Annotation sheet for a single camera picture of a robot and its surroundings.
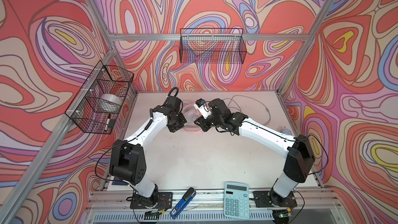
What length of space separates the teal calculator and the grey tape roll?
26.0 inches

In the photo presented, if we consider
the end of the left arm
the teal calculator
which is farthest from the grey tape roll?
the teal calculator

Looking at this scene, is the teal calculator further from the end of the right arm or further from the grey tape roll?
the grey tape roll

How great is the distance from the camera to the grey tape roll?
708 mm

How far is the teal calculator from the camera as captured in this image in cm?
70

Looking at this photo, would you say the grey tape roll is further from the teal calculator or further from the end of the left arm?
the teal calculator
